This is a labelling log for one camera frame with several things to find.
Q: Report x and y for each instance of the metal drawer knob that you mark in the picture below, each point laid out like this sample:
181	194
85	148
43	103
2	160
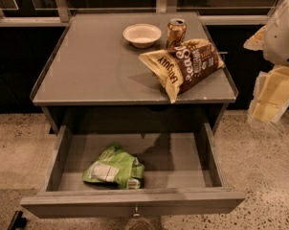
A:
136	213

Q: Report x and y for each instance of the grey cabinet counter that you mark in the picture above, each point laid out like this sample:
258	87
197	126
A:
96	82

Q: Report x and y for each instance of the black object on floor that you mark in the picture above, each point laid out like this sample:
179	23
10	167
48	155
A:
17	221

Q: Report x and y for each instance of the grey open top drawer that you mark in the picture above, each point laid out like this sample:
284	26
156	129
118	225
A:
183	176

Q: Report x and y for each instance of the gold soda can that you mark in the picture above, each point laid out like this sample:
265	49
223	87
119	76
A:
176	30

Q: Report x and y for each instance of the metal railing frame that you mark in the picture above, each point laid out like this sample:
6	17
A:
212	12

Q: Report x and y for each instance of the green rice chip bag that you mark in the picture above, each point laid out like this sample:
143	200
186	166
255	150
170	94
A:
115	165

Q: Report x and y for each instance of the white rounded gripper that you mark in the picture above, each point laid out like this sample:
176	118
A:
280	40

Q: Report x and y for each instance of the white paper bowl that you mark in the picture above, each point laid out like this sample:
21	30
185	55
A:
142	35

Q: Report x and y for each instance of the brown yellow snack bag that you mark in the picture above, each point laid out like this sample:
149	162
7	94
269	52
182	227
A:
178	69

